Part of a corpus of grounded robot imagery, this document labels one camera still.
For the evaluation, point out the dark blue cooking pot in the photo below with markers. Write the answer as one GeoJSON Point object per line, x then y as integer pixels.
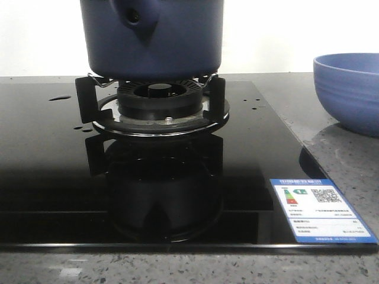
{"type": "Point", "coordinates": [153, 40]}

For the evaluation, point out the black burner with pot support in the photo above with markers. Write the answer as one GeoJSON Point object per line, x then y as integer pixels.
{"type": "Point", "coordinates": [154, 109]}

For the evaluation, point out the black glass gas stove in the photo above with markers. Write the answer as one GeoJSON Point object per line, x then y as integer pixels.
{"type": "Point", "coordinates": [64, 187]}

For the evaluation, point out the blue energy label sticker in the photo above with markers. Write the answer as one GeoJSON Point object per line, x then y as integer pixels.
{"type": "Point", "coordinates": [318, 213]}

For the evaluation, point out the blue plastic bowl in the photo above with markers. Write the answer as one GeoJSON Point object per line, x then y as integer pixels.
{"type": "Point", "coordinates": [346, 85]}

